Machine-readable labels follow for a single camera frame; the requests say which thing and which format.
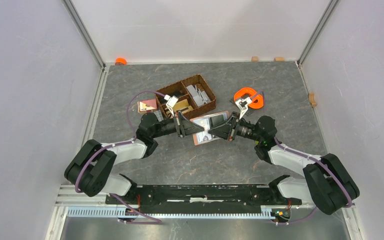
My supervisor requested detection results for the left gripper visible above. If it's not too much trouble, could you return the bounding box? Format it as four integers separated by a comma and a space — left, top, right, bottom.
151, 110, 204, 139

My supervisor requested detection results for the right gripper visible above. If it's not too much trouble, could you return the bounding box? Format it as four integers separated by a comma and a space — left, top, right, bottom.
207, 111, 263, 142

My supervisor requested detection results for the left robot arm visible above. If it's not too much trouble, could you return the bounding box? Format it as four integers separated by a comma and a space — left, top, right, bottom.
64, 111, 204, 204

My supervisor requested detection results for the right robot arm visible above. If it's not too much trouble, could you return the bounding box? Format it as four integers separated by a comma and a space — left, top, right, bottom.
208, 112, 361, 215

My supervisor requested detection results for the gold cards pile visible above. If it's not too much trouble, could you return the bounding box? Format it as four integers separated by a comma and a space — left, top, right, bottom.
173, 99, 194, 114

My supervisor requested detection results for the silver cards pile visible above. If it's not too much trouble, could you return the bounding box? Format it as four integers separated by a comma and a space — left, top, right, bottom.
186, 85, 211, 107

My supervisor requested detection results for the brown wicker basket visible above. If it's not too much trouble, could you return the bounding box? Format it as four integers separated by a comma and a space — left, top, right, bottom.
157, 74, 217, 119

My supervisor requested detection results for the wooden block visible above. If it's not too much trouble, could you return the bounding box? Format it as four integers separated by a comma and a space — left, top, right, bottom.
251, 56, 259, 62
274, 56, 285, 62

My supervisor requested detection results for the curved wooden piece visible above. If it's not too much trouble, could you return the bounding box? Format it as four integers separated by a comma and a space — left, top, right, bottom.
308, 92, 318, 108

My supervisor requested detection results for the orange cap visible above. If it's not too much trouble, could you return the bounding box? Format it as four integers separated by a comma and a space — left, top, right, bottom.
114, 57, 127, 66

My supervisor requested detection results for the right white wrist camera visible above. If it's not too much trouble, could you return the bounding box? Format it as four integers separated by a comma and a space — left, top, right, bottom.
234, 97, 253, 120

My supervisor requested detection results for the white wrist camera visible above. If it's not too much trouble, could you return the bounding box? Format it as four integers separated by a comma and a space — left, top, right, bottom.
164, 94, 179, 117
234, 97, 253, 120

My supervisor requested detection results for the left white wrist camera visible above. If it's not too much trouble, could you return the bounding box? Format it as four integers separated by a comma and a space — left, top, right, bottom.
164, 94, 179, 117

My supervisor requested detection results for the orange plastic ring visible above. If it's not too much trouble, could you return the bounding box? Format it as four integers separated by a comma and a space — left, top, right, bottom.
233, 87, 266, 110

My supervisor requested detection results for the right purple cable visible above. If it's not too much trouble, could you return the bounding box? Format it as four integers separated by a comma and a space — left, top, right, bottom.
251, 91, 354, 226

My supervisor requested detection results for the purple cable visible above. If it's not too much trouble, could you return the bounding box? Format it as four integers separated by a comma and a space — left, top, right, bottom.
74, 90, 171, 225
251, 91, 354, 226

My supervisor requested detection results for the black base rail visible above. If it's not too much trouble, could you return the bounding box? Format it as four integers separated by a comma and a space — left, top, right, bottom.
121, 184, 302, 214

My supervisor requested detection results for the white comb cable duct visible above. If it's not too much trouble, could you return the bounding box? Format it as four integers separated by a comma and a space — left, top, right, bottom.
66, 206, 275, 220

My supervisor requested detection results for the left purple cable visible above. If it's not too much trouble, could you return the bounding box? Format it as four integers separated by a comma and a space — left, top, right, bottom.
74, 90, 171, 225

